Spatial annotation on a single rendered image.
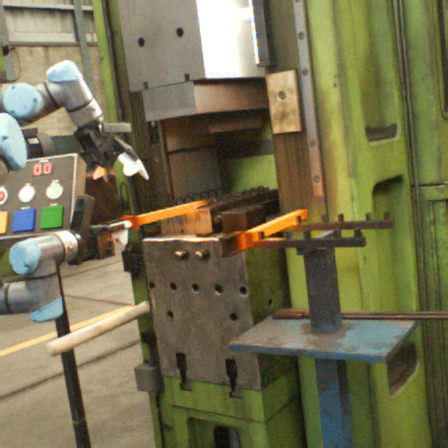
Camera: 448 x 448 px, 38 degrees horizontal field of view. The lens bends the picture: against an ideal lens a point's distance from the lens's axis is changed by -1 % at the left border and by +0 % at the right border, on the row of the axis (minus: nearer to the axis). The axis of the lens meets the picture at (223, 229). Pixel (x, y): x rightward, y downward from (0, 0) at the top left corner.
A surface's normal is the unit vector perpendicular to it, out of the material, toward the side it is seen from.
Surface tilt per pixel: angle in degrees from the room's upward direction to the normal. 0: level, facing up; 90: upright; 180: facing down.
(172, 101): 90
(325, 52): 90
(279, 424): 90
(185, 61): 90
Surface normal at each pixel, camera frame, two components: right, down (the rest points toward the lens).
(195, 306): -0.58, 0.19
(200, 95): 0.81, -0.01
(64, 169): -0.22, -0.34
